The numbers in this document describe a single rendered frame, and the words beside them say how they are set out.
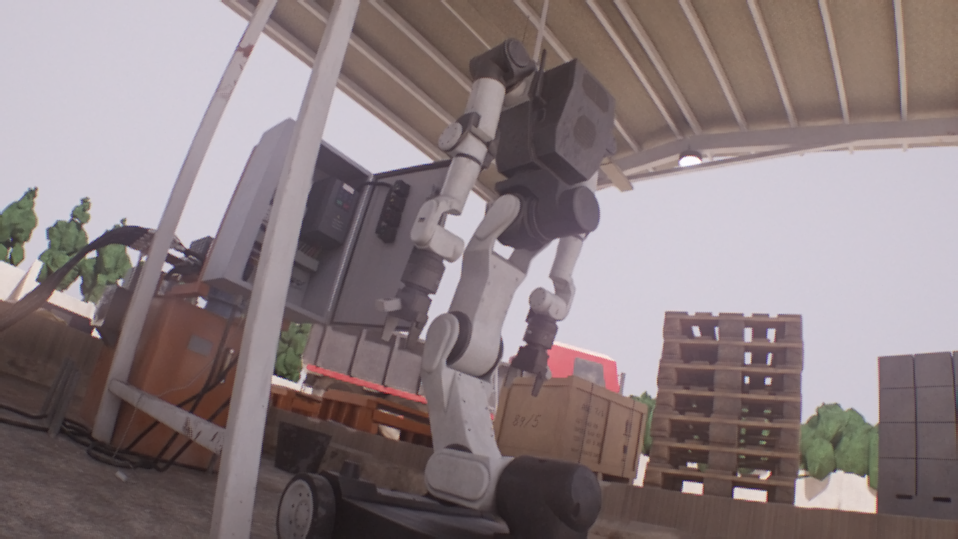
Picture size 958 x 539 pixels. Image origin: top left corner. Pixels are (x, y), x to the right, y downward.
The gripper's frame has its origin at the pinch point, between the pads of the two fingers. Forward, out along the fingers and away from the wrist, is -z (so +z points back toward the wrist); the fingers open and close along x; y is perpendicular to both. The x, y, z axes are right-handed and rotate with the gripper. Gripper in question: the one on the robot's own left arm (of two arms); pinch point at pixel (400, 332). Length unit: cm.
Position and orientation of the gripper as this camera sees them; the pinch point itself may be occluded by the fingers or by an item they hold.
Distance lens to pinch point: 121.6
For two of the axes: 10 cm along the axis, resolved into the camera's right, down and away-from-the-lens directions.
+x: -6.1, -0.5, 7.9
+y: -7.1, -4.0, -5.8
